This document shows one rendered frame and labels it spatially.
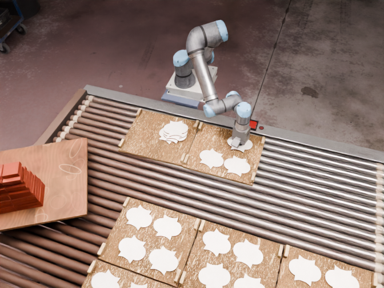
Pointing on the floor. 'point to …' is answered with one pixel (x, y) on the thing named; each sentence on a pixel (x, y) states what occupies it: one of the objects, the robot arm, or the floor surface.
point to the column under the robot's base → (180, 100)
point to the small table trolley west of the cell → (16, 23)
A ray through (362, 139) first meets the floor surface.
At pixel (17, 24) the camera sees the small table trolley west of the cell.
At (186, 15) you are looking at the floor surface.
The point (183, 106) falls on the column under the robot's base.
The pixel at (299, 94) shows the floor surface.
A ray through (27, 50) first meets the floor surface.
